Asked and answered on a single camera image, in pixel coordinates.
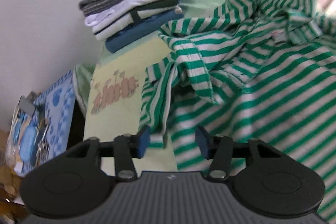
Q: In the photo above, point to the yellow green printed bed sheet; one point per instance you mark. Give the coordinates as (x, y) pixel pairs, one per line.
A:
(113, 121)

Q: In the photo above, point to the blue folded garment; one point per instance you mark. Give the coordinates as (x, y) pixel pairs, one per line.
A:
(141, 29)

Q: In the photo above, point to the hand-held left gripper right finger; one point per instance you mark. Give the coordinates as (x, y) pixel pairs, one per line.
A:
(202, 141)

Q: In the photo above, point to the bunch of keys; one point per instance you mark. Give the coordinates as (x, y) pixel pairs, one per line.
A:
(43, 149)

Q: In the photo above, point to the green striped shirt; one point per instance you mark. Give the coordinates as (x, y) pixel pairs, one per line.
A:
(262, 95)

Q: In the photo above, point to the white and green folded garment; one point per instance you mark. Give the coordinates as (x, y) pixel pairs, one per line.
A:
(115, 26)

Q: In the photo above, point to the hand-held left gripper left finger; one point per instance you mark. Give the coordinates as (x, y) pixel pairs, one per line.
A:
(143, 141)

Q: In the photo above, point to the small standing mirror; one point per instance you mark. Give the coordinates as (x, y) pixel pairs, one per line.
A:
(26, 106)

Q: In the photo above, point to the light blue case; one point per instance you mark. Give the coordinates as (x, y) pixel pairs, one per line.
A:
(27, 140)

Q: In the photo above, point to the blue patterned cloth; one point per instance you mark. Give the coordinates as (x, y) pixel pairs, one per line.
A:
(60, 98)

